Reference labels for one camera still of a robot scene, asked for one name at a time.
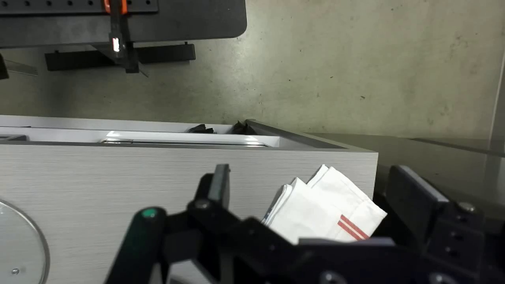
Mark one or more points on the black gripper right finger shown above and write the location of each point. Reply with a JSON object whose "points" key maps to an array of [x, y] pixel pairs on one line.
{"points": [[450, 241]]}

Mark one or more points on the glass pot lid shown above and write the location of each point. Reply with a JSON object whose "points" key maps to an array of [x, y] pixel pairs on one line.
{"points": [[24, 252]]}

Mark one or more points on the orange black clamp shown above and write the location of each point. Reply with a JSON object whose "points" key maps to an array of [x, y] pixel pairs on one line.
{"points": [[120, 44]]}

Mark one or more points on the white cloth red stripes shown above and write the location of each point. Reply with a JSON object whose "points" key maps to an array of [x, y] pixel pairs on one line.
{"points": [[328, 205]]}

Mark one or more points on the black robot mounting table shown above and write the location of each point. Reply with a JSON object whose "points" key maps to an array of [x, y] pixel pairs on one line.
{"points": [[60, 22]]}

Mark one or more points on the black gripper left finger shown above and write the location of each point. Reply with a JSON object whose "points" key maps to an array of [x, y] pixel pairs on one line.
{"points": [[222, 247]]}

